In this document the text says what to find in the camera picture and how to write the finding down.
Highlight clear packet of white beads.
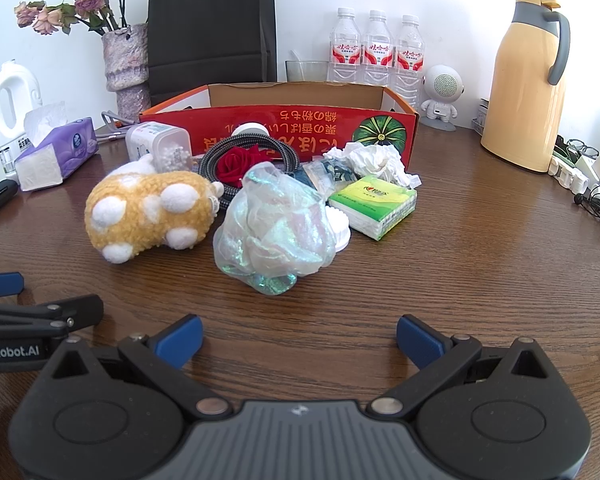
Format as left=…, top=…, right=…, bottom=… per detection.
left=157, top=145, right=201, bottom=173

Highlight red rose flower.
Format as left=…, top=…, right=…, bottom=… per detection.
left=216, top=145, right=276, bottom=188

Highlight small white round jar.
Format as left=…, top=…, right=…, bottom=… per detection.
left=231, top=122, right=272, bottom=140

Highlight green tissue packet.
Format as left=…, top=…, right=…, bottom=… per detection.
left=327, top=175, right=418, bottom=241

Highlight black earphones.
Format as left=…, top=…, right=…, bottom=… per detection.
left=574, top=185, right=600, bottom=221

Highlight grey braided cable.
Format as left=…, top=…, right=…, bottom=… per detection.
left=197, top=135, right=291, bottom=211

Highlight clear water bottle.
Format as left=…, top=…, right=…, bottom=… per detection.
left=392, top=14, right=426, bottom=111
left=327, top=7, right=363, bottom=85
left=362, top=9, right=396, bottom=86

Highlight black paper bag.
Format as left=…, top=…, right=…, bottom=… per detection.
left=147, top=0, right=277, bottom=108

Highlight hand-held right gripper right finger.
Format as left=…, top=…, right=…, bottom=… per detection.
left=365, top=314, right=551, bottom=421

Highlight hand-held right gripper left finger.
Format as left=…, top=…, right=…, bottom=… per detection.
left=50, top=313, right=233, bottom=421

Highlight red cardboard box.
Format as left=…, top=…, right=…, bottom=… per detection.
left=139, top=82, right=420, bottom=171

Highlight yellow thermos jug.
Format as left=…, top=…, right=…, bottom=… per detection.
left=481, top=0, right=571, bottom=173

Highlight white power strip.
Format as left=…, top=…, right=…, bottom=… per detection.
left=547, top=152, right=593, bottom=196

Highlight white ribbed lid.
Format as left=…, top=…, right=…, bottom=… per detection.
left=327, top=207, right=352, bottom=252

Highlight white robot speaker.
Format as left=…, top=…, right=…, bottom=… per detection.
left=419, top=64, right=466, bottom=132

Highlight white detergent bottle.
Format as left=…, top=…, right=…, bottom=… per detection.
left=0, top=60, right=43, bottom=176

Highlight mottled purple vase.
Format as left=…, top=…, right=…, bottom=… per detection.
left=101, top=22, right=153, bottom=121

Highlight yellow white plush toy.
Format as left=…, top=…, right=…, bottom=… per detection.
left=84, top=152, right=226, bottom=265

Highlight purple tissue box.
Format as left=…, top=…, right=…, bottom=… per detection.
left=14, top=101, right=99, bottom=192

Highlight black eyeglasses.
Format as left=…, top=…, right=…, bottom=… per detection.
left=555, top=135, right=600, bottom=161

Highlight iridescent gauze bag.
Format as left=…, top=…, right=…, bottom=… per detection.
left=212, top=164, right=337, bottom=297

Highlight clear glass cup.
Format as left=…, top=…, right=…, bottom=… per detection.
left=285, top=50, right=330, bottom=83

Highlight clear blue plastic packet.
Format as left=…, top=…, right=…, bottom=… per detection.
left=302, top=155, right=358, bottom=198

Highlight white tissue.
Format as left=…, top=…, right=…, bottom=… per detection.
left=330, top=142, right=423, bottom=188

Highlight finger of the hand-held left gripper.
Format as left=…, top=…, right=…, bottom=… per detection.
left=0, top=295, right=105, bottom=336
left=0, top=272, right=26, bottom=302

